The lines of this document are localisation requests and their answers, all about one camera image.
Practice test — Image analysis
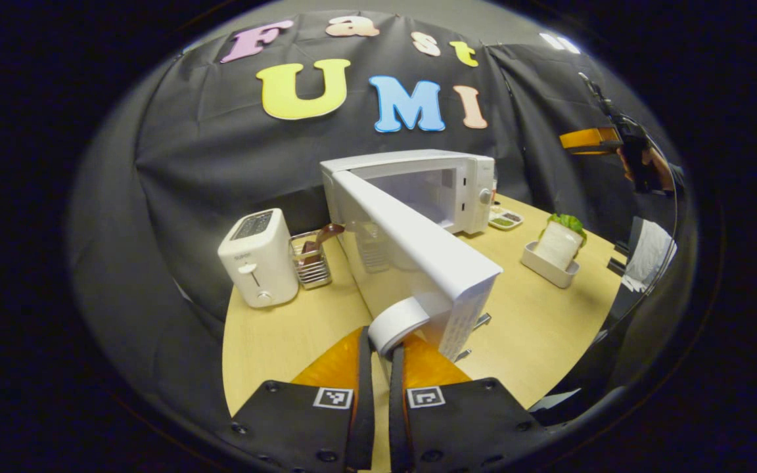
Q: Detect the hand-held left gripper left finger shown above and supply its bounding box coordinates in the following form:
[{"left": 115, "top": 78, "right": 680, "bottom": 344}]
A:
[{"left": 229, "top": 325, "right": 377, "bottom": 473}]

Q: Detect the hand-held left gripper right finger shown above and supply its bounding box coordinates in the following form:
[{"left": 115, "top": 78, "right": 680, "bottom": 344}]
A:
[{"left": 387, "top": 332, "right": 548, "bottom": 473}]

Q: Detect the sandwich with lettuce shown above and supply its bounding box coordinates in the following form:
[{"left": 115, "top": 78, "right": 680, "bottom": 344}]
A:
[{"left": 535, "top": 214, "right": 587, "bottom": 270}]

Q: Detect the white microwave oven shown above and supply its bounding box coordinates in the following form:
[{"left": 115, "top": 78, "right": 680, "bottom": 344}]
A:
[{"left": 319, "top": 150, "right": 504, "bottom": 362}]

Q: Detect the white cloth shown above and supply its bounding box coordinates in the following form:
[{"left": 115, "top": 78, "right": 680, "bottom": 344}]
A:
[{"left": 622, "top": 217, "right": 678, "bottom": 293}]

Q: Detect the small ceiling light panel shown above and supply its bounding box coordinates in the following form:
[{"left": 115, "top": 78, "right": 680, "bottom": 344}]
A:
[{"left": 539, "top": 33, "right": 580, "bottom": 55}]

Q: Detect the white divided plate with grains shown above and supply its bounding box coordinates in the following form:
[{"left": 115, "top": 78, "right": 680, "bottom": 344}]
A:
[{"left": 489, "top": 207, "right": 524, "bottom": 231}]

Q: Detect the brown utensil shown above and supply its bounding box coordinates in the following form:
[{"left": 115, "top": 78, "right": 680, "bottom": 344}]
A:
[{"left": 298, "top": 223, "right": 346, "bottom": 267}]

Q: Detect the white toaster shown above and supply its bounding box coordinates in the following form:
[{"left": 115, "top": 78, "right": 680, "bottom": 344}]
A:
[{"left": 218, "top": 208, "right": 299, "bottom": 309}]

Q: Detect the wire basket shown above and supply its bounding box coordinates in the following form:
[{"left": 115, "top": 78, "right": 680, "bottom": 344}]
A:
[{"left": 290, "top": 230, "right": 333, "bottom": 290}]

